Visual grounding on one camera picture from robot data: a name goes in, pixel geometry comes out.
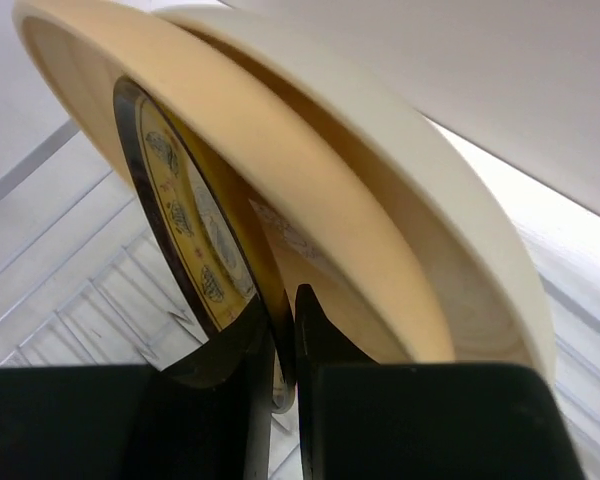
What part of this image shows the tan plate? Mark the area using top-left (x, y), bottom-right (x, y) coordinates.
top-left (12, 1), bottom-right (455, 362)

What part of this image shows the yellow black patterned plate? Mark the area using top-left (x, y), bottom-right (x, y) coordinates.
top-left (113, 77), bottom-right (296, 413)

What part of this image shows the cream white plate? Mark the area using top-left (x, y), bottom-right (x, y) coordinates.
top-left (158, 5), bottom-right (557, 382)

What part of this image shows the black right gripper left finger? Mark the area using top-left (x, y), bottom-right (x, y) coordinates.
top-left (0, 303), bottom-right (273, 479)

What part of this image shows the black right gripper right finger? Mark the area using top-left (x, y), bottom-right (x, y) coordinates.
top-left (295, 284), bottom-right (580, 479)

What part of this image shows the white wire dish rack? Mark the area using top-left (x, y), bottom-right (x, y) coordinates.
top-left (0, 121), bottom-right (600, 479)

